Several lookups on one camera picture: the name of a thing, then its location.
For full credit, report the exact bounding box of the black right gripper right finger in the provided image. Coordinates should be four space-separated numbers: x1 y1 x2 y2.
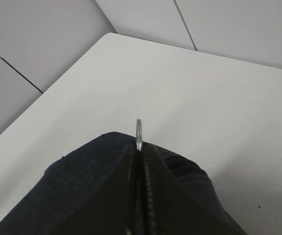
140 143 245 235

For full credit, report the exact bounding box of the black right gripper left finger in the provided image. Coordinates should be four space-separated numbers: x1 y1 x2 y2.
50 145 137 235

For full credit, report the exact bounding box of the dark blue fabric lunch bag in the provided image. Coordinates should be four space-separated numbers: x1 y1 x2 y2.
0 132 239 235

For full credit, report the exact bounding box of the silver zipper pull ring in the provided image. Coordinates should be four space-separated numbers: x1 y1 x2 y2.
135 118 144 151

